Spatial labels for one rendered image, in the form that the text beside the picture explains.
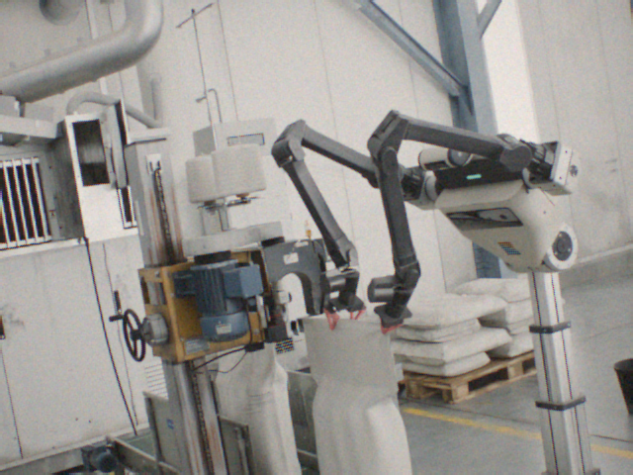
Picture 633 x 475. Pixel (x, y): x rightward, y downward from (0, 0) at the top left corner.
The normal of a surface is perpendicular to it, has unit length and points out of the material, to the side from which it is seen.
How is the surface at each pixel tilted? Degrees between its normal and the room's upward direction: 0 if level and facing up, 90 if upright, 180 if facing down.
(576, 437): 90
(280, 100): 90
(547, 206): 90
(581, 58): 90
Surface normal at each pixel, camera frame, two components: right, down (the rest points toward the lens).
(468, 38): 0.52, -0.04
